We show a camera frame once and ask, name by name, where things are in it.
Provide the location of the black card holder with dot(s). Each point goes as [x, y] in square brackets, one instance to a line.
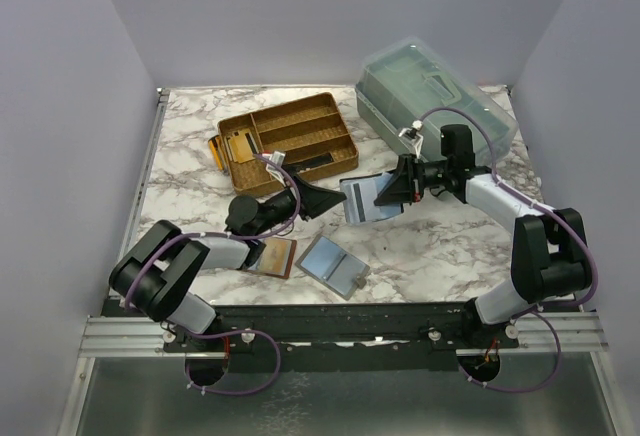
[361, 192]

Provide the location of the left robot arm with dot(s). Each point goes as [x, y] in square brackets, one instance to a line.
[156, 275]

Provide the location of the gold cards beside tray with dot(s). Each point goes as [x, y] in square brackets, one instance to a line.
[217, 153]

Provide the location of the green clear-lid storage box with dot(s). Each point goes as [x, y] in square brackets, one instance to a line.
[405, 80]

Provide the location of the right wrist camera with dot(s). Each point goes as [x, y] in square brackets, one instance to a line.
[413, 137]

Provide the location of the grey card holder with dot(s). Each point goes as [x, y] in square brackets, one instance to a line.
[332, 266]

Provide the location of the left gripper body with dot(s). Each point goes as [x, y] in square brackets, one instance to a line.
[305, 201]

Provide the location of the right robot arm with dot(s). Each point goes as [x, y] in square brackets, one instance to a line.
[549, 256]

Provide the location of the woven rattan divider tray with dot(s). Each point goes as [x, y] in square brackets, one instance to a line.
[301, 129]

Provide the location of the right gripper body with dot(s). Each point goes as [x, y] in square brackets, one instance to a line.
[427, 175]

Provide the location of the black VIP card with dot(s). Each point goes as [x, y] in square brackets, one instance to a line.
[309, 163]

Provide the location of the brown card holder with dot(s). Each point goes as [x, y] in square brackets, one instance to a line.
[276, 259]

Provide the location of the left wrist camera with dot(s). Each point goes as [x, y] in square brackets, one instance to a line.
[273, 162]

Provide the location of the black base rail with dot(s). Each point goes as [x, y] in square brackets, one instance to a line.
[342, 338]

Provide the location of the aluminium frame rail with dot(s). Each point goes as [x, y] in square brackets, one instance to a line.
[577, 332]

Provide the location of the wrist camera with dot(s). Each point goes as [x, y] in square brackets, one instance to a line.
[413, 137]
[273, 162]

